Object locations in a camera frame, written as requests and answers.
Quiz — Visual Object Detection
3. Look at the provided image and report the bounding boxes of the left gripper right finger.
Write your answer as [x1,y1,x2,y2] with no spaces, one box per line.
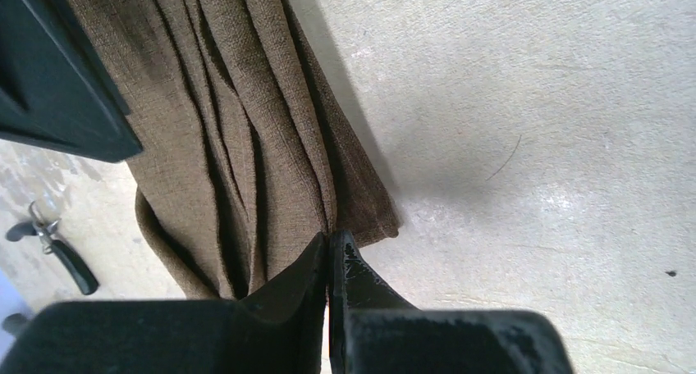
[328,230,574,373]

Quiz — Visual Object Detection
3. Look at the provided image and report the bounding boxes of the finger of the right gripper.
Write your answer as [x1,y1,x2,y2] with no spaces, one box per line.
[1,0,143,162]

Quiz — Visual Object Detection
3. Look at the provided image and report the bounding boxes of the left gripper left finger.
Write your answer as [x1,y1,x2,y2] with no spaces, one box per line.
[1,234,327,373]

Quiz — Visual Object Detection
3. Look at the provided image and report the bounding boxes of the brown cloth napkin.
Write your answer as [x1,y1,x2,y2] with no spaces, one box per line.
[67,0,400,299]

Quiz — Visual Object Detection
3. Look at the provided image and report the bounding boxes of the black pliers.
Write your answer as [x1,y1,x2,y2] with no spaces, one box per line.
[5,201,100,296]

